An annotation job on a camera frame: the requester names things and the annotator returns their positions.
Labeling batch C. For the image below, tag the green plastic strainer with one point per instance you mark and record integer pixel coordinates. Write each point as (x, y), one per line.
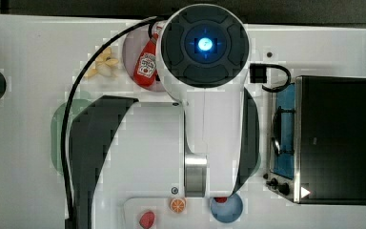
(77, 106)

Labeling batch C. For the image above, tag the blue bowl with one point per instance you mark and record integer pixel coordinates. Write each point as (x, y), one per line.
(229, 211)

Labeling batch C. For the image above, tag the red fruit in bowl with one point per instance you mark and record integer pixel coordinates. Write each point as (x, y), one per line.
(220, 200)

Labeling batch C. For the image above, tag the black toaster oven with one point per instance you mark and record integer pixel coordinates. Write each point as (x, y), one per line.
(317, 149)

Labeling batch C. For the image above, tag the red ketchup bottle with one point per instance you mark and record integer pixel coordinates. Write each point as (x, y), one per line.
(145, 68)

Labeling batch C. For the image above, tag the red strawberry toy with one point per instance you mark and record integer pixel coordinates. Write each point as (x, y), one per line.
(147, 220)

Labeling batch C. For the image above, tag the peeled banana toy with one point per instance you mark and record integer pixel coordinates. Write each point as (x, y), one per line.
(104, 64)

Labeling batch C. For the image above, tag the black oven cable plug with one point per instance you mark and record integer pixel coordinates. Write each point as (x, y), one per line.
(258, 74)

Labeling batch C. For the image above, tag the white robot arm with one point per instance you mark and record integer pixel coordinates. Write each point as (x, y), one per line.
(203, 57)

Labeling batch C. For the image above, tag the orange slice toy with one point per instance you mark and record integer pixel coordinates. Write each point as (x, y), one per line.
(178, 205)

